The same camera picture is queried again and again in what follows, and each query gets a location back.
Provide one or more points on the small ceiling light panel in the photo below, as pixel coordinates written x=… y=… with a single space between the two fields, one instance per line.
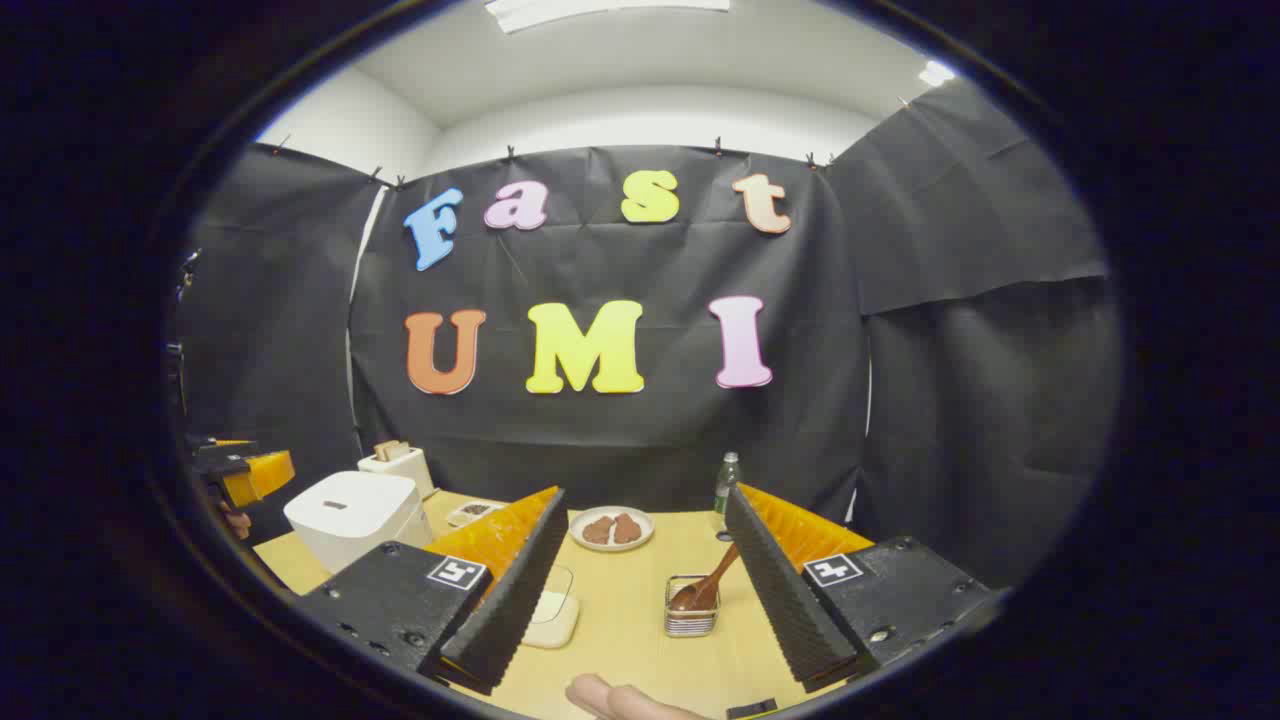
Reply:
x=936 y=73

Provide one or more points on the brown wooden spoon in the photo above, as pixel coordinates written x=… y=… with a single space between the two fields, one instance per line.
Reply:
x=712 y=578

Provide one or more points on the brown meat piece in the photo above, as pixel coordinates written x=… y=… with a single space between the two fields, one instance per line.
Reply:
x=627 y=529
x=597 y=531

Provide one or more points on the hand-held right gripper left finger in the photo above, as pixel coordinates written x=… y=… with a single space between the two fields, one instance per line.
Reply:
x=510 y=600

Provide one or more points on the white rice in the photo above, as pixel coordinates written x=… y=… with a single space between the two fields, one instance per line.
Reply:
x=552 y=618

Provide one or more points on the green label plastic bottle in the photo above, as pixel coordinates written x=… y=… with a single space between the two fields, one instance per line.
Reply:
x=727 y=485

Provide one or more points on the white oval plate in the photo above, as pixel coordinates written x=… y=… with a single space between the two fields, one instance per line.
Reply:
x=612 y=547

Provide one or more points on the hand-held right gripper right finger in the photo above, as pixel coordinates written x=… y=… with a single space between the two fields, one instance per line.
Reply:
x=780 y=600

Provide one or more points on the black backdrop cloth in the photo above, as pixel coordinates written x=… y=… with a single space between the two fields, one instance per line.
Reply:
x=600 y=450

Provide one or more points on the long ceiling light panel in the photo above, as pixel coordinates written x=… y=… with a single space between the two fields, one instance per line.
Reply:
x=600 y=10

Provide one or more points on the clear plastic box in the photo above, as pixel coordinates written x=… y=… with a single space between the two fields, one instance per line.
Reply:
x=555 y=620

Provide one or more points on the white divided condiment tray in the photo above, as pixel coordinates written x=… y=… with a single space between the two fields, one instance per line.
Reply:
x=475 y=512

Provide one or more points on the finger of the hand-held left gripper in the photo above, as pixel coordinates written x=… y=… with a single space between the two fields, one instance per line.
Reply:
x=262 y=476

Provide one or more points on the white toaster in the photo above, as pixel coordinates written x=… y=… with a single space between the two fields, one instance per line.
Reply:
x=400 y=472

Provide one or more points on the white rice cooker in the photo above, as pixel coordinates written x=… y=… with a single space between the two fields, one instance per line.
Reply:
x=350 y=510

